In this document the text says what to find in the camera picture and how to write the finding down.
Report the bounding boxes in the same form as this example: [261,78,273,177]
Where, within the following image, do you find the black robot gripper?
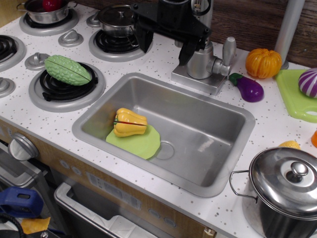
[131,0,211,66]

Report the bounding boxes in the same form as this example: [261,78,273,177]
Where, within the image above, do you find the silver toy faucet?
[171,0,237,96]

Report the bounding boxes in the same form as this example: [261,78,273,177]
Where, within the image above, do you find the back right stove burner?
[89,30,146,62]

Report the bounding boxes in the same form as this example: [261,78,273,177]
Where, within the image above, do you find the hanging perforated metal strainer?
[191,0,201,15]

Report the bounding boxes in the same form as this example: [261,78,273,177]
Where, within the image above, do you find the small steel pot with lid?
[97,4,134,37]

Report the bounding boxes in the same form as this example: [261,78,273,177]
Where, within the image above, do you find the silver stove knob back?
[86,11,100,28]

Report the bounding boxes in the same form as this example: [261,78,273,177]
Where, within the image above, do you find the silver stove knob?
[0,77,15,98]
[24,52,49,71]
[86,11,100,28]
[58,29,84,48]

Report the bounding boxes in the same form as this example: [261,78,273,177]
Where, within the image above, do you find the yellow toy bell pepper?
[113,108,148,137]

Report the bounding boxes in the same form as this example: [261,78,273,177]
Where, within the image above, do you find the silver stove knob upper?
[58,29,84,48]

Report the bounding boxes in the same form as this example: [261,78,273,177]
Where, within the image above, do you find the purple toy eggplant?
[228,73,264,103]

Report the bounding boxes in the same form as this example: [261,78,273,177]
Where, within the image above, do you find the orange toy pumpkin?
[245,48,282,79]

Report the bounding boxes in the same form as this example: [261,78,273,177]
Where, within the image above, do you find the light green plastic plate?
[106,125,160,159]

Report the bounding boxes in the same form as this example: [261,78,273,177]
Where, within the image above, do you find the stainless steel sink basin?
[72,73,255,197]

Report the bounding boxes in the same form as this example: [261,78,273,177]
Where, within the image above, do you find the green toy bitter gourd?
[44,55,91,86]

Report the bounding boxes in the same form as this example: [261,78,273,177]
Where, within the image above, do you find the small steel pan back left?
[16,0,78,24]

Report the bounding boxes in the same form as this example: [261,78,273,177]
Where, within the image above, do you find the red toy fruit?
[42,0,62,12]

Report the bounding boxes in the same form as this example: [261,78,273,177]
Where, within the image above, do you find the back left stove burner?
[19,10,79,37]

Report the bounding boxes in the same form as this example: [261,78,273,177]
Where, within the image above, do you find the grey vertical support pole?
[274,0,305,69]

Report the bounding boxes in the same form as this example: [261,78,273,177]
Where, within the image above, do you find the front black stove burner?
[29,63,106,113]

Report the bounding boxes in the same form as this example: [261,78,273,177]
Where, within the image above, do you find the silver stove knob middle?
[24,52,49,71]

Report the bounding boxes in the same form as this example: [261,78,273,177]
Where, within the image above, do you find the green plastic cutting board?
[274,69,317,123]

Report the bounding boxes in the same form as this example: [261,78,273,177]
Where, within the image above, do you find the purple striped toy onion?
[298,68,317,98]

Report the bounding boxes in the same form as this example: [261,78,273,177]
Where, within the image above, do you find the left edge stove burner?
[0,35,26,72]

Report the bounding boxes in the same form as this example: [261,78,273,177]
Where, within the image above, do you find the yellow toy corn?
[279,140,301,150]

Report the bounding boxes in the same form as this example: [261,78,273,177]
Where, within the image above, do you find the silver stove knob left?
[0,77,15,98]

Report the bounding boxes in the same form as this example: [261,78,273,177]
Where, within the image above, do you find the orange toy piece right edge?
[311,130,317,147]

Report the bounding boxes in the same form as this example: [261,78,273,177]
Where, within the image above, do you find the large steel pot with lid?
[240,147,317,238]

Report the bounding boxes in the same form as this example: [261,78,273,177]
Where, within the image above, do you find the silver oven front dial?
[8,133,39,161]

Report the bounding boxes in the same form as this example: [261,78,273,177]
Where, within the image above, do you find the silver dishwasher door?
[54,182,172,238]

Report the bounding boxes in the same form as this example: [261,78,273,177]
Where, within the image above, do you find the yellow tape piece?
[20,217,51,235]

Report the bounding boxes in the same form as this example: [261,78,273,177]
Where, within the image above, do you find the silver oven door handle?
[0,140,40,191]

